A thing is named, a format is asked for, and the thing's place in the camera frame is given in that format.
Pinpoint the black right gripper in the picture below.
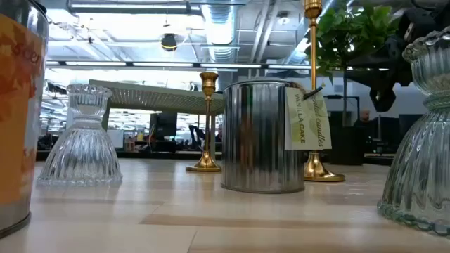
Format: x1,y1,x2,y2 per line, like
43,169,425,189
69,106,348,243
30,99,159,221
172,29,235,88
346,34,414,112

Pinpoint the vanilla cake paper tag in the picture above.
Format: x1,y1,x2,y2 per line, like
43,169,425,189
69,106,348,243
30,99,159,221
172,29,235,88
283,86,333,151

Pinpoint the tall brass candlestick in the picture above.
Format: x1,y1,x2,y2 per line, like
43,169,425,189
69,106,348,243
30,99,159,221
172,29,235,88
302,0,346,183

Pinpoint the clear ribbed glass candle holder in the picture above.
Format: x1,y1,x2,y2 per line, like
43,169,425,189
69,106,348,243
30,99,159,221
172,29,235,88
36,83,123,187
376,26,450,237

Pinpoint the silver ribbed candle tin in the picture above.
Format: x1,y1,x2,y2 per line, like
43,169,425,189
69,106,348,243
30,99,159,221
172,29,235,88
220,79,306,194

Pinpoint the short brass candlestick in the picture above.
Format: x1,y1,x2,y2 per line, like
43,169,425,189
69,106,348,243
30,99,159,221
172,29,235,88
185,72,222,173

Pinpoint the orange label candle tin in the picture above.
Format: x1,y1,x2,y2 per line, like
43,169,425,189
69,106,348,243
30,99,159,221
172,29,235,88
0,0,49,240

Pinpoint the green plant in black pot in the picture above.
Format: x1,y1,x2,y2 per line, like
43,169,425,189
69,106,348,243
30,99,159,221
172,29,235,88
314,0,401,166

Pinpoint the person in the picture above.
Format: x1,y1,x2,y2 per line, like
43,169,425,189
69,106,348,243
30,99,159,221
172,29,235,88
353,109,379,141

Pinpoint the black round ceiling fixture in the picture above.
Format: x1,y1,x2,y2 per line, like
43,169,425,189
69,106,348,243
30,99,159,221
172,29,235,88
160,33,178,53

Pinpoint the black background monitor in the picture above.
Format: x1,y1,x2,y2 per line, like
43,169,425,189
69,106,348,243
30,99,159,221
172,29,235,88
149,112,179,141

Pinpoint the black metal frame stand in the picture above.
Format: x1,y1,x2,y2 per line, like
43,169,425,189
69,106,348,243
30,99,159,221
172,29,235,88
325,94,361,127

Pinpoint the silver round ventilation duct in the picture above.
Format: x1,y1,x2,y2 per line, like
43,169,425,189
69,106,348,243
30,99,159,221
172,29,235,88
202,3,242,64

